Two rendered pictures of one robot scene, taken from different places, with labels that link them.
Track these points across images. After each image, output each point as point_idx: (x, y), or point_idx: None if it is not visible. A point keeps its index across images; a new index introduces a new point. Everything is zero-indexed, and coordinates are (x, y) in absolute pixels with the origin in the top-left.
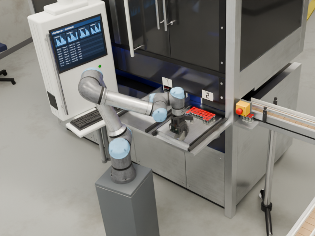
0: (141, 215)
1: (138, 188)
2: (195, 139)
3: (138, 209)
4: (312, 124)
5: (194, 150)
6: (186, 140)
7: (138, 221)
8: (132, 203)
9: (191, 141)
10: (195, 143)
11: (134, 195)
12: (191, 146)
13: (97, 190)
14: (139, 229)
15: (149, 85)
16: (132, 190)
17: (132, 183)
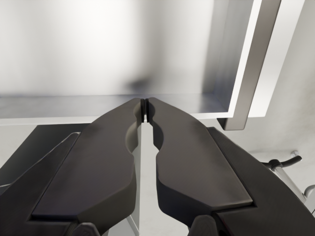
0: (135, 156)
1: (131, 217)
2: (254, 14)
3: (136, 178)
4: None
5: (258, 90)
6: (139, 32)
7: (138, 158)
8: (139, 210)
9: (178, 11)
10: (253, 47)
11: (136, 222)
12: (240, 106)
13: None
14: (138, 147)
15: None
16: (133, 235)
17: (112, 227)
